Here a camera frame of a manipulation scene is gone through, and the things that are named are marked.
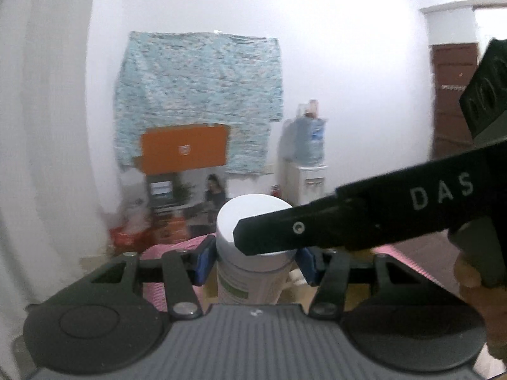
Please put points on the red snack bag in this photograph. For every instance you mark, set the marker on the red snack bag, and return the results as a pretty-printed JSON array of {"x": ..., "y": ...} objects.
[{"x": 126, "y": 237}]

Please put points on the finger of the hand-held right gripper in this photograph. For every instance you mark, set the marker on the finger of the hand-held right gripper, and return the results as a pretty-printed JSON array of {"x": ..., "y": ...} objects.
[{"x": 297, "y": 227}]

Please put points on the printed box with orange flap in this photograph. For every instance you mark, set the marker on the printed box with orange flap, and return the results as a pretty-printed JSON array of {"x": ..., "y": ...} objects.
[{"x": 182, "y": 150}]

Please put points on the floral wall cloth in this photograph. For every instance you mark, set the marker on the floral wall cloth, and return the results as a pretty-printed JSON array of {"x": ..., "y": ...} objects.
[{"x": 198, "y": 87}]

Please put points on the white supplement bottle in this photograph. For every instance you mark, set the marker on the white supplement bottle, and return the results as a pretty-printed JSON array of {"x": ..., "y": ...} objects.
[{"x": 253, "y": 281}]

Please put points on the person's right hand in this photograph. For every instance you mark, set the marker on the person's right hand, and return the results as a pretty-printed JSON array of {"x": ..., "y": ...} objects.
[{"x": 491, "y": 308}]

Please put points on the small pink bottle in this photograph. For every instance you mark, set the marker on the small pink bottle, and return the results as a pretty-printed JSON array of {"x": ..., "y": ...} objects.
[{"x": 313, "y": 107}]

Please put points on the white curtain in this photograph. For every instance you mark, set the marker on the white curtain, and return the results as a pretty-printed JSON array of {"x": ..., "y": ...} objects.
[{"x": 47, "y": 146}]

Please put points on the brown wooden door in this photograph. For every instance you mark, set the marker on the brown wooden door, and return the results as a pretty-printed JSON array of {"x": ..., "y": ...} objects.
[{"x": 451, "y": 99}]

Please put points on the white water dispenser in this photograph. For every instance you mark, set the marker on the white water dispenser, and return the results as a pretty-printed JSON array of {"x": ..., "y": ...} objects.
[{"x": 305, "y": 182}]

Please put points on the small white bottle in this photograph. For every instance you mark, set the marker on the small white bottle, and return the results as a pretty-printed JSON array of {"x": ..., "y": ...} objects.
[{"x": 302, "y": 110}]

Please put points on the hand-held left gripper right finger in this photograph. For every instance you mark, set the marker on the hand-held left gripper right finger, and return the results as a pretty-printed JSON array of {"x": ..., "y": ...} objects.
[{"x": 307, "y": 265}]

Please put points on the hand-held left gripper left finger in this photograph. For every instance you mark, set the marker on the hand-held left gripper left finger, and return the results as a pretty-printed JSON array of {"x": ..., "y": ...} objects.
[{"x": 204, "y": 263}]

